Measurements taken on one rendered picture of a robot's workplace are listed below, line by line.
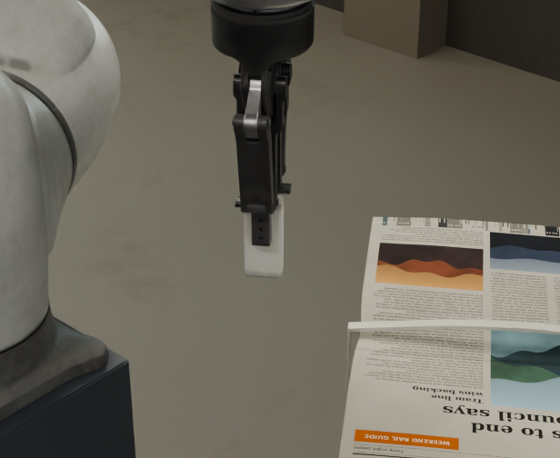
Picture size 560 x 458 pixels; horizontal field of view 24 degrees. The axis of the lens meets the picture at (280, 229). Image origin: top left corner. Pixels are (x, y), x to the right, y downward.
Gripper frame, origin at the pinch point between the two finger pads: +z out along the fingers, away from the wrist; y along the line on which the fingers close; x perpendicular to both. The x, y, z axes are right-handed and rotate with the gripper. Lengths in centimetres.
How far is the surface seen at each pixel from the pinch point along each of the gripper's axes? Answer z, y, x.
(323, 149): 113, 233, 19
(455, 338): 7.8, -0.8, -15.8
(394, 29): 106, 304, 5
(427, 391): 7.4, -8.7, -13.9
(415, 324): 6.8, -0.9, -12.5
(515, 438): 7.3, -13.4, -20.4
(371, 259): 7.3, 9.4, -8.1
